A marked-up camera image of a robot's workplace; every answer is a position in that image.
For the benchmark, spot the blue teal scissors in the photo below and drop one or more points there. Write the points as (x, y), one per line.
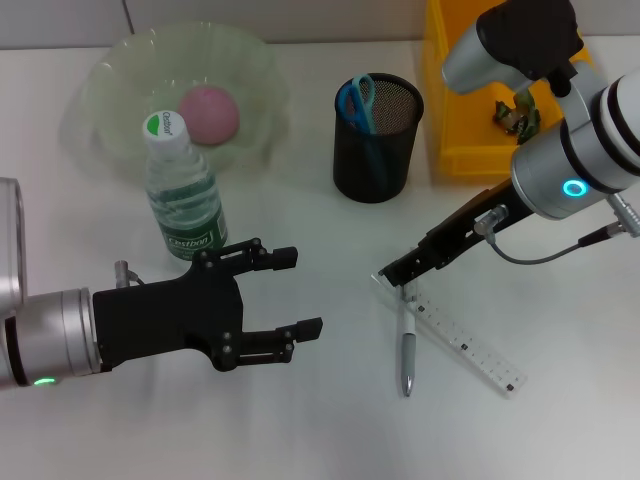
(364, 125)

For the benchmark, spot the clear plastic ruler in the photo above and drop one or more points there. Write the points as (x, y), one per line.
(465, 340)

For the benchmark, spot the pink peach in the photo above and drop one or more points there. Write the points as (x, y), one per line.
(210, 115)

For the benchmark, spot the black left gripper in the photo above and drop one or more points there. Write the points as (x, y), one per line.
(165, 320)

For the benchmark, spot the grey white ballpoint pen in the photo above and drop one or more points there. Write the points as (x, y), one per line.
(409, 350)

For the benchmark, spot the green glass fruit plate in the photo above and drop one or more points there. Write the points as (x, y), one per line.
(250, 75)

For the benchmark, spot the left wrist camera silver box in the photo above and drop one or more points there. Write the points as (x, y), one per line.
(11, 240)

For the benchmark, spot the green plastic wrapper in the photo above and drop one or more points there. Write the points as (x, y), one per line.
(520, 120)

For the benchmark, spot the yellow plastic bin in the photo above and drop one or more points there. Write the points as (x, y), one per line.
(470, 145)

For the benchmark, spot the black mesh pen holder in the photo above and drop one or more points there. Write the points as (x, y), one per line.
(390, 160)

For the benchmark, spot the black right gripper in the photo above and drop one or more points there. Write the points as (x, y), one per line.
(465, 230)

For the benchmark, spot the clear water bottle green label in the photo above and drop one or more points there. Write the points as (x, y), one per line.
(190, 210)

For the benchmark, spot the right robot arm silver white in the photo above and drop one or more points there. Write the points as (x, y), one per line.
(600, 150)

